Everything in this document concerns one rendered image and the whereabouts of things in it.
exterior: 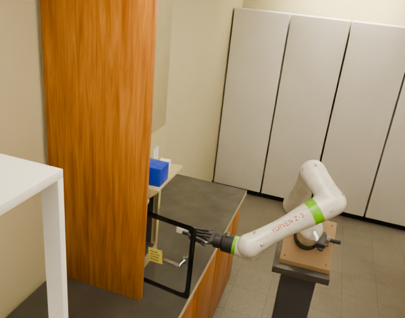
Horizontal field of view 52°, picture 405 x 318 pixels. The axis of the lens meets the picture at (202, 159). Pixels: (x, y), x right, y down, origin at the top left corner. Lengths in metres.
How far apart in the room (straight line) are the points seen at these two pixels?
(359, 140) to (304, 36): 1.28
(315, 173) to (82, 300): 1.25
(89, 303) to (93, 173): 0.63
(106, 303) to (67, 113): 0.91
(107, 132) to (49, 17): 0.50
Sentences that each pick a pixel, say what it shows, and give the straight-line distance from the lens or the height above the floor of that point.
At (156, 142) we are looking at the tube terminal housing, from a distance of 2.02.
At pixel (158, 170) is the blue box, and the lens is 1.85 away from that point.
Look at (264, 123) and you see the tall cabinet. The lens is 4.88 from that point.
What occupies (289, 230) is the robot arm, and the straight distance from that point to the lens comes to 1.89.
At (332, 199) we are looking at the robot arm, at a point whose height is 1.56.
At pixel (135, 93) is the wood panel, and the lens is 1.66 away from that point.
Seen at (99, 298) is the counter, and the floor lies 0.94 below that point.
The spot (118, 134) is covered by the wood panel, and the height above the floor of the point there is 1.77.
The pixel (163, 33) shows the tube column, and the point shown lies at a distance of 1.90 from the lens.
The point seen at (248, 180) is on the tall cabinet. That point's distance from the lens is 5.15.
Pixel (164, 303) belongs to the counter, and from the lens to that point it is 2.12.
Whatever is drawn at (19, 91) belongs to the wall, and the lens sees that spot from 1.83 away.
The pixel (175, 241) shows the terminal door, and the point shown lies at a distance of 1.92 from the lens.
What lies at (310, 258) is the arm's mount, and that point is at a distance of 2.50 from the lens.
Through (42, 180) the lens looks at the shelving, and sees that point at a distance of 0.88.
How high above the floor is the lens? 2.37
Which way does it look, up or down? 23 degrees down
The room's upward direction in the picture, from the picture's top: 6 degrees clockwise
